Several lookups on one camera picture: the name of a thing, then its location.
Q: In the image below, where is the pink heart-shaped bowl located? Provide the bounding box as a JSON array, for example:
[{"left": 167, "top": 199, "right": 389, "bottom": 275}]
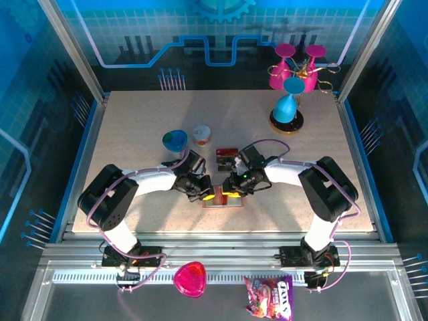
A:
[{"left": 173, "top": 261, "right": 207, "bottom": 299}]

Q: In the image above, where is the aluminium table side rail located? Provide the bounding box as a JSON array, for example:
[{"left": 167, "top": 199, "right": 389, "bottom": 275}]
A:
[
  {"left": 335, "top": 93, "right": 382, "bottom": 243},
  {"left": 59, "top": 93, "right": 110, "bottom": 243}
]

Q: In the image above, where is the white slotted cable duct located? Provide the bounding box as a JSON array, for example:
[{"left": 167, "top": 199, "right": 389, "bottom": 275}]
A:
[{"left": 52, "top": 270, "right": 307, "bottom": 286}]

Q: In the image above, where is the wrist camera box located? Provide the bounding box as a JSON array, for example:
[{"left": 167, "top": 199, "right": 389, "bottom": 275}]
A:
[
  {"left": 236, "top": 145, "right": 265, "bottom": 170},
  {"left": 183, "top": 150, "right": 206, "bottom": 175}
]

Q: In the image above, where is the cup tree with goblets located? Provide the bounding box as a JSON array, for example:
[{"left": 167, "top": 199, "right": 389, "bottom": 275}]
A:
[{"left": 267, "top": 55, "right": 341, "bottom": 135}]

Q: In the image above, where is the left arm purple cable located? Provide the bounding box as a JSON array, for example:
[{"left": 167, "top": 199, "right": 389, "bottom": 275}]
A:
[{"left": 86, "top": 148, "right": 167, "bottom": 294}]

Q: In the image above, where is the pink goblet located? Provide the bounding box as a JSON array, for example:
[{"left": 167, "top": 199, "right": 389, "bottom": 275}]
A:
[
  {"left": 269, "top": 43, "right": 297, "bottom": 90},
  {"left": 300, "top": 45, "right": 327, "bottom": 93}
]

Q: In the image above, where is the aluminium frame post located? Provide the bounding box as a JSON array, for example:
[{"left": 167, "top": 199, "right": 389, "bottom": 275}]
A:
[
  {"left": 336, "top": 0, "right": 402, "bottom": 101},
  {"left": 37, "top": 0, "right": 110, "bottom": 103}
]

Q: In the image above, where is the small can with white lid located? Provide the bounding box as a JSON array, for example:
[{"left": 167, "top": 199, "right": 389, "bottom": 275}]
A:
[{"left": 192, "top": 124, "right": 211, "bottom": 147}]

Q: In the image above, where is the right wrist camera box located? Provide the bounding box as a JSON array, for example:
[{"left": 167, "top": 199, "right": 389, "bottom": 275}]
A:
[{"left": 236, "top": 145, "right": 265, "bottom": 170}]

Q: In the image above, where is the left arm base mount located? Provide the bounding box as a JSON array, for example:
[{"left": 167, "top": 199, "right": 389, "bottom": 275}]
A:
[{"left": 101, "top": 245, "right": 165, "bottom": 268}]

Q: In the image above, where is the brown leather card holder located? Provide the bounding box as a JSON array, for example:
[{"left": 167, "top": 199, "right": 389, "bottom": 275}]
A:
[{"left": 201, "top": 192, "right": 247, "bottom": 209}]

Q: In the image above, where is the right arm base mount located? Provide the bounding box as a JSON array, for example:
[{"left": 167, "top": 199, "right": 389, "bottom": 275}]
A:
[{"left": 279, "top": 245, "right": 341, "bottom": 268}]

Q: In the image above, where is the purple candy bag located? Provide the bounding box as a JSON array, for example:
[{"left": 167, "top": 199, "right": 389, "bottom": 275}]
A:
[{"left": 243, "top": 274, "right": 294, "bottom": 321}]

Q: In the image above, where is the aluminium front rail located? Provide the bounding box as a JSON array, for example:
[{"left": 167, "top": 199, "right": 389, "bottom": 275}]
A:
[{"left": 39, "top": 232, "right": 402, "bottom": 268}]

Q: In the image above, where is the cup with blue lid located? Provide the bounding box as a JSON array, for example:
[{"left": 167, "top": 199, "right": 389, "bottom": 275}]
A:
[{"left": 162, "top": 129, "right": 189, "bottom": 154}]

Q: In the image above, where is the blue goblet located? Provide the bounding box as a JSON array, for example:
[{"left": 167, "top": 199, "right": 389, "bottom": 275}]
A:
[{"left": 273, "top": 77, "right": 306, "bottom": 124}]

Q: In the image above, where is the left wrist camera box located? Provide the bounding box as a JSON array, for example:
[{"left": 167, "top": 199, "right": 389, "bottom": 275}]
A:
[{"left": 183, "top": 150, "right": 206, "bottom": 175}]

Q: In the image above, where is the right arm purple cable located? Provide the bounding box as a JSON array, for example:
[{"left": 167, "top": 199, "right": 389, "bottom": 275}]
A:
[{"left": 245, "top": 138, "right": 362, "bottom": 292}]

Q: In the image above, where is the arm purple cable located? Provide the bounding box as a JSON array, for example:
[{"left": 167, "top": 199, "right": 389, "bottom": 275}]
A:
[
  {"left": 86, "top": 148, "right": 167, "bottom": 294},
  {"left": 245, "top": 138, "right": 362, "bottom": 292}
]

